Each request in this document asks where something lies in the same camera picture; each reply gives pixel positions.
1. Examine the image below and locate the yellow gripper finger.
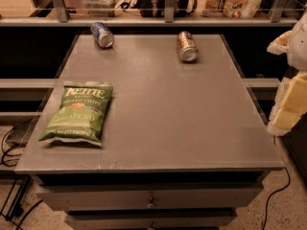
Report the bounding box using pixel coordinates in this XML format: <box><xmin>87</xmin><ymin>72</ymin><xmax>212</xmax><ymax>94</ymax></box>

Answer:
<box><xmin>267</xmin><ymin>31</ymin><xmax>292</xmax><ymax>55</ymax></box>
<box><xmin>267</xmin><ymin>73</ymin><xmax>307</xmax><ymax>136</ymax></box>

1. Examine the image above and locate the orange soda can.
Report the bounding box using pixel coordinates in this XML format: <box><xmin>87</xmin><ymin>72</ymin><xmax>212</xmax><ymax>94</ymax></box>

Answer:
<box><xmin>177</xmin><ymin>31</ymin><xmax>198</xmax><ymax>62</ymax></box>

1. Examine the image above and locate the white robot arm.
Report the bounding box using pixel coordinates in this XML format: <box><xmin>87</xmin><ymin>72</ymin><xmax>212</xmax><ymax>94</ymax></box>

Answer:
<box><xmin>267</xmin><ymin>14</ymin><xmax>307</xmax><ymax>136</ymax></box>

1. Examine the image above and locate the colourful snack bag on shelf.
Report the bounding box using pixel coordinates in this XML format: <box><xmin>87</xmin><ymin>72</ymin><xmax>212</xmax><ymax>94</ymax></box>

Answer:
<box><xmin>201</xmin><ymin>0</ymin><xmax>262</xmax><ymax>18</ymax></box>

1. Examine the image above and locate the black bag on shelf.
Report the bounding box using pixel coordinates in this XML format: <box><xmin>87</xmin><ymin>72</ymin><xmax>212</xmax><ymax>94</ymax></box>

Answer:
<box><xmin>134</xmin><ymin>0</ymin><xmax>198</xmax><ymax>17</ymax></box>

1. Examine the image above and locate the blue soda can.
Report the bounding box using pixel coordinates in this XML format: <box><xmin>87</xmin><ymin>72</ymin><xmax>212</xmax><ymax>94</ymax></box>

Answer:
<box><xmin>90</xmin><ymin>22</ymin><xmax>114</xmax><ymax>48</ymax></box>

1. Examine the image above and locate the green jalapeno chip bag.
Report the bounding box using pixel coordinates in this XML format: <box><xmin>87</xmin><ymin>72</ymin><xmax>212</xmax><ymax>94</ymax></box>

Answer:
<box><xmin>39</xmin><ymin>80</ymin><xmax>113</xmax><ymax>146</ymax></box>

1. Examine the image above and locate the metal drawer knob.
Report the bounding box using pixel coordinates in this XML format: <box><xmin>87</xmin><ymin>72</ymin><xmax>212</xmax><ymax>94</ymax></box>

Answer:
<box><xmin>147</xmin><ymin>196</ymin><xmax>156</xmax><ymax>209</ymax></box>

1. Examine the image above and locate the grey cabinet lower drawer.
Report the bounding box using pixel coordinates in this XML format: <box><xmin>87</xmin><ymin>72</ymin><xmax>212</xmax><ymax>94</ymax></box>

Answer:
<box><xmin>65</xmin><ymin>209</ymin><xmax>237</xmax><ymax>230</ymax></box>

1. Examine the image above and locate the grey cabinet drawer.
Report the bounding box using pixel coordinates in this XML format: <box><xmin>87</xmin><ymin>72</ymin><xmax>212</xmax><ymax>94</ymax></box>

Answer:
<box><xmin>65</xmin><ymin>209</ymin><xmax>237</xmax><ymax>230</ymax></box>
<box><xmin>36</xmin><ymin>183</ymin><xmax>263</xmax><ymax>211</ymax></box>

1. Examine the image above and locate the grey cabinet top drawer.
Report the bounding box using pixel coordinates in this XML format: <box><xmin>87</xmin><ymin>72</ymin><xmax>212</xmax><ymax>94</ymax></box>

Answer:
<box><xmin>36</xmin><ymin>183</ymin><xmax>263</xmax><ymax>211</ymax></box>

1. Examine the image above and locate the black floor cable right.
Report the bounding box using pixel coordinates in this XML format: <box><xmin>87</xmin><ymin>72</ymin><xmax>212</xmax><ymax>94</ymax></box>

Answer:
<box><xmin>260</xmin><ymin>167</ymin><xmax>292</xmax><ymax>230</ymax></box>

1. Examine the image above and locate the grey metal shelf rail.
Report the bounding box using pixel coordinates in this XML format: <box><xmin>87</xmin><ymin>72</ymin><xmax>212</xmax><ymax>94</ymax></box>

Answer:
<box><xmin>0</xmin><ymin>0</ymin><xmax>307</xmax><ymax>27</ymax></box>

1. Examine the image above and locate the black floor cables left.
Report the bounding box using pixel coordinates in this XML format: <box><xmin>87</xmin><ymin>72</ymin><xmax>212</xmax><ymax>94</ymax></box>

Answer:
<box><xmin>0</xmin><ymin>117</ymin><xmax>43</xmax><ymax>230</ymax></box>

